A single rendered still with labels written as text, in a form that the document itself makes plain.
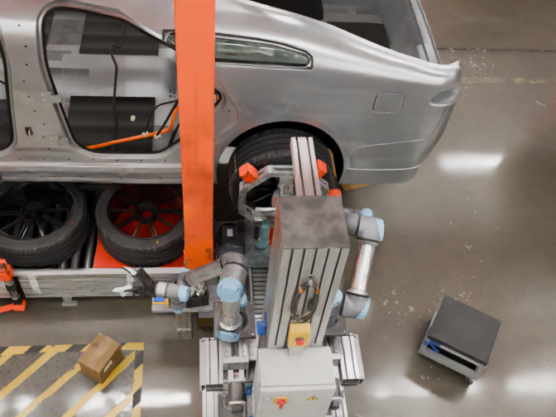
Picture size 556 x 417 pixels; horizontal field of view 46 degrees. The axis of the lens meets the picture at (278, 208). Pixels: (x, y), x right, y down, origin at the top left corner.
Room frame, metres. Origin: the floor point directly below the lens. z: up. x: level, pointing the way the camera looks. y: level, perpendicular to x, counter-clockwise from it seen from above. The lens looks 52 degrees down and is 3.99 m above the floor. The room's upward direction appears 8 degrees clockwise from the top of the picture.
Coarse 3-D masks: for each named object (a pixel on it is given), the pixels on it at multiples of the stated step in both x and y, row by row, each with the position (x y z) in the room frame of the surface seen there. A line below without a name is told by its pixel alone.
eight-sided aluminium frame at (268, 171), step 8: (264, 168) 2.57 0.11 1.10; (272, 168) 2.56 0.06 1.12; (280, 168) 2.58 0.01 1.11; (288, 168) 2.59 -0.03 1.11; (264, 176) 2.52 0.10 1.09; (272, 176) 2.53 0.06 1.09; (280, 176) 2.54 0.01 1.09; (288, 176) 2.55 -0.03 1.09; (240, 184) 2.54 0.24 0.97; (248, 184) 2.51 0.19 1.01; (256, 184) 2.52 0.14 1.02; (320, 184) 2.58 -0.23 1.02; (240, 192) 2.50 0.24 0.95; (328, 192) 2.60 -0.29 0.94; (240, 200) 2.50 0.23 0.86; (240, 208) 2.50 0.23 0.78; (248, 208) 2.55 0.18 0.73; (248, 216) 2.51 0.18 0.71; (272, 224) 2.54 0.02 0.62
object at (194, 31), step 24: (192, 0) 2.16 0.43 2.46; (192, 24) 2.16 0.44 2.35; (192, 48) 2.16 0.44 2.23; (192, 72) 2.16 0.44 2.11; (192, 96) 2.16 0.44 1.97; (192, 120) 2.16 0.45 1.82; (192, 144) 2.16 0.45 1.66; (192, 168) 2.16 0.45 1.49; (192, 192) 2.16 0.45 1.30; (192, 216) 2.16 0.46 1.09; (192, 240) 2.16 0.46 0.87; (192, 264) 2.16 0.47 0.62
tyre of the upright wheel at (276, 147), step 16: (240, 144) 2.79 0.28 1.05; (256, 144) 2.73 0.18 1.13; (272, 144) 2.71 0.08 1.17; (288, 144) 2.72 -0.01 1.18; (320, 144) 2.85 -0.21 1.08; (240, 160) 2.66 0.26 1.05; (256, 160) 2.61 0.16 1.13; (272, 160) 2.61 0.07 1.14; (288, 160) 2.63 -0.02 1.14; (320, 160) 2.70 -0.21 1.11
